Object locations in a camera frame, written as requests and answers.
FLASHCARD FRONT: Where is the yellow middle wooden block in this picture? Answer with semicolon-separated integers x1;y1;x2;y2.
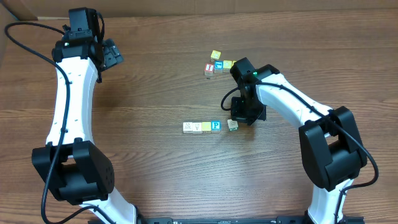
223;60;233;73

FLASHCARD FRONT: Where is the red letter wooden block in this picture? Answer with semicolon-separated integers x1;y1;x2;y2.
192;122;203;134

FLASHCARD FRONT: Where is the blue P wooden block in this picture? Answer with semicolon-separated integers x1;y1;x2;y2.
211;121;221;133

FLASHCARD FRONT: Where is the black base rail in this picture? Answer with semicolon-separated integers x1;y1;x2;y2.
144;216;310;224

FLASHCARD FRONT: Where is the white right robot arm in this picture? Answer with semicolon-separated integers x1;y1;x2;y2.
229;58;367;223

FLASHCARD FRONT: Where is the yellow back wooden block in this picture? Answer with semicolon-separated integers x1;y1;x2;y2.
210;50;221;62

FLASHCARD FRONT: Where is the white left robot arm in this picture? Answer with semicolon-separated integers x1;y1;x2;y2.
32;7;138;223

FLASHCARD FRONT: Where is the green Z wooden block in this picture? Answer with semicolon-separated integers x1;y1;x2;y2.
227;119;239;131

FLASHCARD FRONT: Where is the blue letter wooden block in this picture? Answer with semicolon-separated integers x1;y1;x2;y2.
214;60;223;73

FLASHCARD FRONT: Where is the red I wooden block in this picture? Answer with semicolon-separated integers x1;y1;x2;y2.
204;63;214;77

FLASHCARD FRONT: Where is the white M wooden block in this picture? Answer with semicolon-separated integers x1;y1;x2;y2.
183;122;193;133

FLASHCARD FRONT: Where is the yellow front wooden block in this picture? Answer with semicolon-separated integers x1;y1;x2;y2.
201;121;211;133

